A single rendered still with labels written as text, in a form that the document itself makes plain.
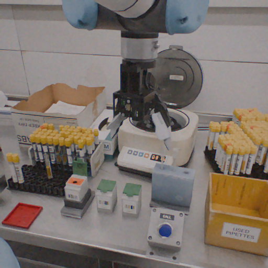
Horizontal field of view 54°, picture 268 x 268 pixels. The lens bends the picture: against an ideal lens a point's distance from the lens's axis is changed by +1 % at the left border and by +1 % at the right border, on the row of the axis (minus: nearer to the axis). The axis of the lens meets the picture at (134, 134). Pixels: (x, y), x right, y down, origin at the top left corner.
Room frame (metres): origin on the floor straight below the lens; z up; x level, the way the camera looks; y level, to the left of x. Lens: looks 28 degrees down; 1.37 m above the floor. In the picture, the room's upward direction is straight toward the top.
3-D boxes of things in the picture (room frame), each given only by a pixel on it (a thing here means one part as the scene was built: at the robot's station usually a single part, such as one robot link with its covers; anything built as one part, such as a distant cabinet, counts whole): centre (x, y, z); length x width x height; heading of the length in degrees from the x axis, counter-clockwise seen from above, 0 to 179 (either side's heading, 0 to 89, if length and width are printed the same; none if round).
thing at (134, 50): (0.55, -0.01, 1.26); 0.08 x 0.08 x 0.05
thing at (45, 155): (0.60, 0.24, 0.93); 0.01 x 0.01 x 0.10; 77
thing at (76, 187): (0.52, 0.14, 0.92); 0.05 x 0.04 x 0.06; 165
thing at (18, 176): (0.61, 0.26, 0.93); 0.17 x 0.09 x 0.11; 77
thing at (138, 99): (0.54, -0.01, 1.18); 0.09 x 0.08 x 0.12; 155
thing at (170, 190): (0.53, -0.10, 0.93); 0.10 x 0.07 x 0.10; 72
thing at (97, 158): (0.70, 0.21, 0.91); 0.20 x 0.10 x 0.07; 77
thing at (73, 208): (0.52, 0.14, 0.89); 0.09 x 0.05 x 0.04; 165
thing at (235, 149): (0.62, -0.28, 0.94); 0.02 x 0.02 x 0.11
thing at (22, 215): (0.48, 0.27, 0.88); 0.07 x 0.07 x 0.01; 77
